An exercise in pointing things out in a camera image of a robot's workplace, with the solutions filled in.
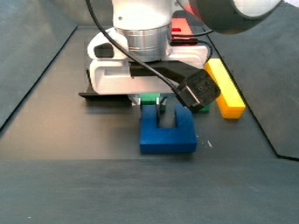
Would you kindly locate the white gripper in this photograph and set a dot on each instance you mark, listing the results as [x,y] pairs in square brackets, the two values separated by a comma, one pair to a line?
[114,75]

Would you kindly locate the blue U-shaped block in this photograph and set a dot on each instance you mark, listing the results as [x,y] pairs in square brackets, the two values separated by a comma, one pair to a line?
[166,140]

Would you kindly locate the yellow long block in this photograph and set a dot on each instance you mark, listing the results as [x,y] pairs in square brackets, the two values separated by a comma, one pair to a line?
[229,102]

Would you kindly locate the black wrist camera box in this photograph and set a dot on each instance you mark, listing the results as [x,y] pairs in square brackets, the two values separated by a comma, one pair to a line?
[197,91]

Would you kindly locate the red puzzle base board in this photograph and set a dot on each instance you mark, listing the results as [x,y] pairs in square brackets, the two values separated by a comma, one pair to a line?
[181,33]

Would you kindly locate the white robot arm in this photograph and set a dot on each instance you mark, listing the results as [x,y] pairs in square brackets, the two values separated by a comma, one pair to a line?
[133,59]

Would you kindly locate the green zigzag block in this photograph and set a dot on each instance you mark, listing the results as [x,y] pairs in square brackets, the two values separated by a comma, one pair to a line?
[149,99]

